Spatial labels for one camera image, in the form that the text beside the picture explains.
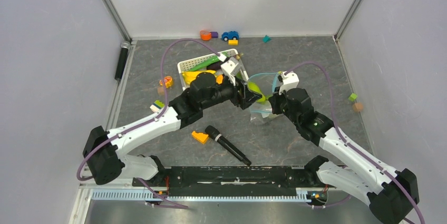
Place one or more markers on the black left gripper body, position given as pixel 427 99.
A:
pixel 236 97

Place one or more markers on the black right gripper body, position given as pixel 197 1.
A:
pixel 279 105

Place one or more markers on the green toy pear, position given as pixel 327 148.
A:
pixel 261 89

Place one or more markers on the orange toy bell pepper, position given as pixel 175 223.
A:
pixel 220 79

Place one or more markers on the clear zip top bag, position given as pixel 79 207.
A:
pixel 262 113

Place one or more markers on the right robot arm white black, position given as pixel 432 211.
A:
pixel 389 194

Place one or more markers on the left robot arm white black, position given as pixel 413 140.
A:
pixel 105 151

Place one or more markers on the purple toy eggplant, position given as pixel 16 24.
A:
pixel 215 66

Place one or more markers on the black microphone on table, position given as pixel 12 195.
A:
pixel 226 144

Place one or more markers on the green toy cucumber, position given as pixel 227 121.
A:
pixel 205 63

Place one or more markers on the yellow lego brick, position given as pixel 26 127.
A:
pixel 233 42

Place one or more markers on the yellow toy banana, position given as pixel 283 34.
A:
pixel 190 76

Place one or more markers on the lime green cube block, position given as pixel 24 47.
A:
pixel 353 97

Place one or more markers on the orange wedge block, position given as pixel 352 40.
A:
pixel 200 137

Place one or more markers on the blue toy car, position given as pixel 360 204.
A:
pixel 231 35

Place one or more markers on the teal triangular block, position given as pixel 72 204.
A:
pixel 266 39

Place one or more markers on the tan wooden cube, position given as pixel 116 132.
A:
pixel 358 107

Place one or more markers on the orange tape roll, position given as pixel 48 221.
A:
pixel 205 35

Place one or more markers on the orange red round toy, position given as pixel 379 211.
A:
pixel 167 81

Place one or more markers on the small brown wooden block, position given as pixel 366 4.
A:
pixel 160 91

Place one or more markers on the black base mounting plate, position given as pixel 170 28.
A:
pixel 235 181

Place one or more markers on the green white lego stack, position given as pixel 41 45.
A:
pixel 156 106

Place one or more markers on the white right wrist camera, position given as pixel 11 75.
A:
pixel 288 80

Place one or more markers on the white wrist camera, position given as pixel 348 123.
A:
pixel 288 80
pixel 230 68

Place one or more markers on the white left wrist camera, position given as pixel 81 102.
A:
pixel 230 68

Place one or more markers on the black microphone on rail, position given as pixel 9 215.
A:
pixel 122 60

